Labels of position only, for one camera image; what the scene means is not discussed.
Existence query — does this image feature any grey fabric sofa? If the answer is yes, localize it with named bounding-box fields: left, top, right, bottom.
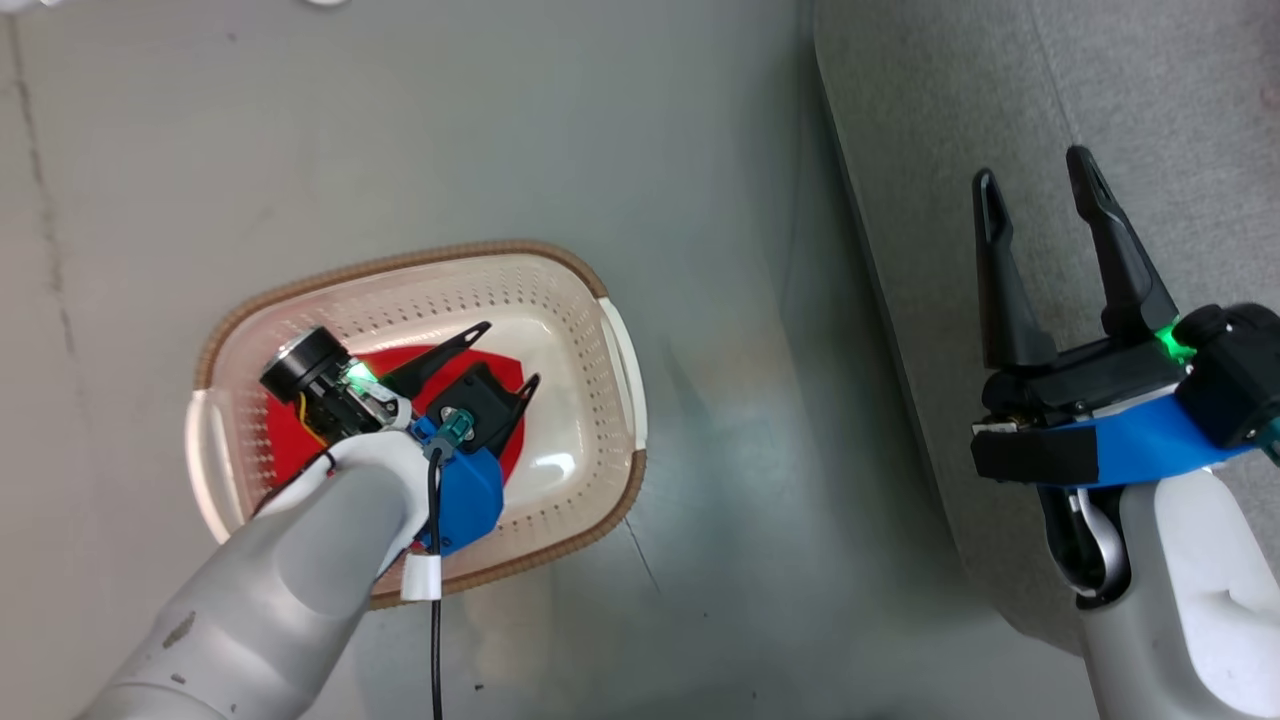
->
left=811, top=0, right=1280, bottom=661

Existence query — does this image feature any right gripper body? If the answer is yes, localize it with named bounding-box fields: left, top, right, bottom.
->
left=972, top=334, right=1195, bottom=433

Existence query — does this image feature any blue right camera mount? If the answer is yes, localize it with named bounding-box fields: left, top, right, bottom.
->
left=1038, top=385, right=1263, bottom=491

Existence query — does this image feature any white cable clip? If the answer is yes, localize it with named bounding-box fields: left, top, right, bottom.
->
left=400, top=554, right=444, bottom=603

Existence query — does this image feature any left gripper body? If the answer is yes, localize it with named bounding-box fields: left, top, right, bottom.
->
left=259, top=325, right=416, bottom=447

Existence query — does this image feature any red garment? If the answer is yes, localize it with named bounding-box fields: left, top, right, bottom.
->
left=263, top=344, right=528, bottom=483

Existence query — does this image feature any black block on right mount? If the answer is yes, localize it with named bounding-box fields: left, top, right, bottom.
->
left=969, top=425, right=1103, bottom=488

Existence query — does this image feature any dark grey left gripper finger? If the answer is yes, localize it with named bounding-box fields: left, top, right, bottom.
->
left=511, top=373, right=543, bottom=433
left=379, top=320, right=493, bottom=400

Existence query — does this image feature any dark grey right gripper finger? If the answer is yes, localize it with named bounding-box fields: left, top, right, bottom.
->
left=1064, top=144, right=1183, bottom=341
left=971, top=167, right=1061, bottom=373

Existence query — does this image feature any white plastic laundry basket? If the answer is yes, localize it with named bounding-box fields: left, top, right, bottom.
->
left=184, top=239, right=650, bottom=612

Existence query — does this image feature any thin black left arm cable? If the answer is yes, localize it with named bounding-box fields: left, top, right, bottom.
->
left=426, top=445, right=448, bottom=720

